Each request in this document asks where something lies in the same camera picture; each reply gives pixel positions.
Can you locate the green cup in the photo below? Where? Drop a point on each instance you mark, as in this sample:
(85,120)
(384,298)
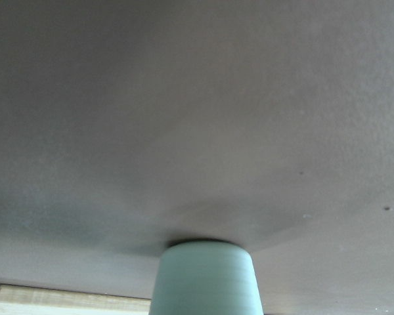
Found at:
(206,277)

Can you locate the wooden cutting board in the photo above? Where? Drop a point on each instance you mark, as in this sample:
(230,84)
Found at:
(33,300)

